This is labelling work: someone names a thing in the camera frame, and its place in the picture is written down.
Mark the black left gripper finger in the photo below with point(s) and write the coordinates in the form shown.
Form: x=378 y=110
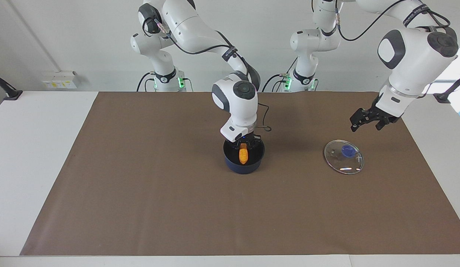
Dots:
x=381 y=124
x=357 y=120

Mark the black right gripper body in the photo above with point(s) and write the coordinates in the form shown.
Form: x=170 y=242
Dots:
x=248 y=140

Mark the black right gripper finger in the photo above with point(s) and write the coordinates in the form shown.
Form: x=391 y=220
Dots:
x=237 y=147
x=254 y=145

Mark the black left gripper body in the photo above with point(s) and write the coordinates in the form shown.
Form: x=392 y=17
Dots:
x=380 y=111

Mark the yellow toy corn cob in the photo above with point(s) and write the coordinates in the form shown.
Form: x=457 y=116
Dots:
x=243 y=155

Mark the glass lid with blue knob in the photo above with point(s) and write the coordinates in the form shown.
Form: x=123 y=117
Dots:
x=345 y=159

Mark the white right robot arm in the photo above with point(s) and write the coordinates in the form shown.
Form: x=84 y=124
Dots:
x=235 y=100

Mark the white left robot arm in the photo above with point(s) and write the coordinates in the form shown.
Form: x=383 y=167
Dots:
x=411 y=63

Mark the brown table mat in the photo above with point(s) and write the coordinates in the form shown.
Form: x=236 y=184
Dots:
x=159 y=193

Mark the black camera stand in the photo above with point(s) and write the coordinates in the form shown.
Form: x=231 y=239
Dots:
x=447 y=95
x=5 y=91

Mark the white wall outlet box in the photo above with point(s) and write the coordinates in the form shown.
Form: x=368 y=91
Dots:
x=59 y=80

